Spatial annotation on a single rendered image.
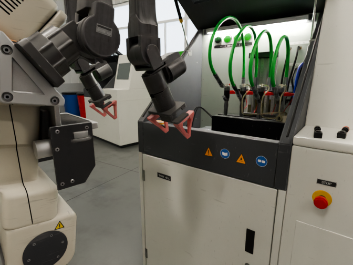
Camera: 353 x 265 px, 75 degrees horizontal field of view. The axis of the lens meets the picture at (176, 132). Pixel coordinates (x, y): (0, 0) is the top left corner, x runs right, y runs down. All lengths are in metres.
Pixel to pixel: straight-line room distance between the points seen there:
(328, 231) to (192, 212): 0.51
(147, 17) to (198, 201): 0.75
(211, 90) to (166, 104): 0.90
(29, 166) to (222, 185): 0.65
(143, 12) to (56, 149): 0.38
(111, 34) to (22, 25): 0.20
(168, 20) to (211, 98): 4.75
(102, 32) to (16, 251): 0.54
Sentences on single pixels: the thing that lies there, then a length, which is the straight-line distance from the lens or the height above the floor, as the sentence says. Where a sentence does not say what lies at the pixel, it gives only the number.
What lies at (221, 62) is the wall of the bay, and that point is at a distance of 1.47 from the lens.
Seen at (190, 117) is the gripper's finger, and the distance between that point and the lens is 0.62.
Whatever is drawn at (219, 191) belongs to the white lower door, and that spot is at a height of 0.72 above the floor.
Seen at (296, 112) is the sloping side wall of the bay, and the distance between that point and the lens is 0.89.
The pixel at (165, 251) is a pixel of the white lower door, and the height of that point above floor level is 0.29.
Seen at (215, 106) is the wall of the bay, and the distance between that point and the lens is 1.49.
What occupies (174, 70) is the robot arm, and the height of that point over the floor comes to 1.18.
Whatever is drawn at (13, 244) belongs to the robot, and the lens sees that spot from 0.71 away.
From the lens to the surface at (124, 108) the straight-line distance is 3.86.
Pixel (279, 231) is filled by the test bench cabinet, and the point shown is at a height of 0.64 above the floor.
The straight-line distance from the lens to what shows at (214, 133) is 0.90.
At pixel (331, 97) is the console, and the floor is 1.09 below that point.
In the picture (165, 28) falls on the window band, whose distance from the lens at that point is 6.16.
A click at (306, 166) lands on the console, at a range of 0.82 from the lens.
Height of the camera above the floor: 1.16
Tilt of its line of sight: 13 degrees down
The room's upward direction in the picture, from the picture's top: straight up
